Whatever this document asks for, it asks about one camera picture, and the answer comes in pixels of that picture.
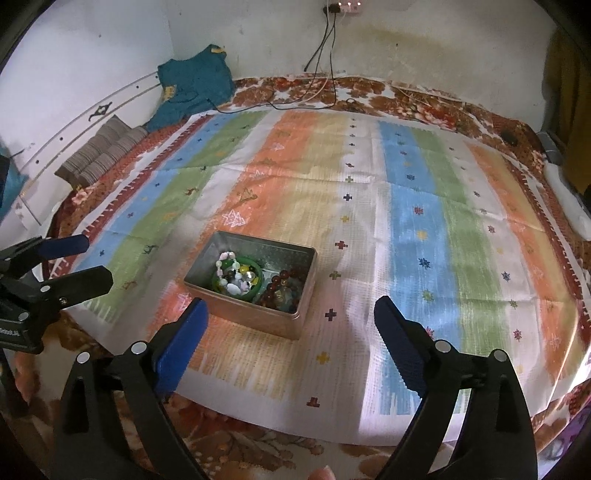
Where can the silver metal tin box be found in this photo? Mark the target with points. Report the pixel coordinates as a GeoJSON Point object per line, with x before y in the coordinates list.
{"type": "Point", "coordinates": [249, 318]}

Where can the teal garment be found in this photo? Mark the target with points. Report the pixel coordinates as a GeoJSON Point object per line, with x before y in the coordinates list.
{"type": "Point", "coordinates": [194, 83]}

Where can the colourful striped mat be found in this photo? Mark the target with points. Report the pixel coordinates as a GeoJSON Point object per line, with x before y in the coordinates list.
{"type": "Point", "coordinates": [415, 221]}

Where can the person's right hand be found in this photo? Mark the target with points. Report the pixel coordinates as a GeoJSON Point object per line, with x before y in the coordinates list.
{"type": "Point", "coordinates": [322, 474]}

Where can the green jade bangle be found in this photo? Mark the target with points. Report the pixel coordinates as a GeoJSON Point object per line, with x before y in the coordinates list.
{"type": "Point", "coordinates": [261, 277]}

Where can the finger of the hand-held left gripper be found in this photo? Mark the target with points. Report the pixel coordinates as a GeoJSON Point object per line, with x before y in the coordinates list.
{"type": "Point", "coordinates": [64, 245]}
{"type": "Point", "coordinates": [78, 281]}

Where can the white power strip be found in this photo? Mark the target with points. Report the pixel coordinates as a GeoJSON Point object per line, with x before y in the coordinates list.
{"type": "Point", "coordinates": [344, 7]}

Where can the brown striped folded cloth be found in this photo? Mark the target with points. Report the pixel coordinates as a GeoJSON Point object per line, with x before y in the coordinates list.
{"type": "Point", "coordinates": [99, 154]}

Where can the small black object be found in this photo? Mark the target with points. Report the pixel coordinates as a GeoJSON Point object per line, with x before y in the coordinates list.
{"type": "Point", "coordinates": [509, 137]}

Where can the yellow curtain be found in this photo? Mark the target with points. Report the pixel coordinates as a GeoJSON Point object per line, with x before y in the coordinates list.
{"type": "Point", "coordinates": [568, 60]}

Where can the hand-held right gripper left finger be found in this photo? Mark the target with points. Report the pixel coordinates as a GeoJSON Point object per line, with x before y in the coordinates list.
{"type": "Point", "coordinates": [184, 341]}

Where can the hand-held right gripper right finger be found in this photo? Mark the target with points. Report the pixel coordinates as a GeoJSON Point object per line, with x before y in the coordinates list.
{"type": "Point", "coordinates": [401, 346]}

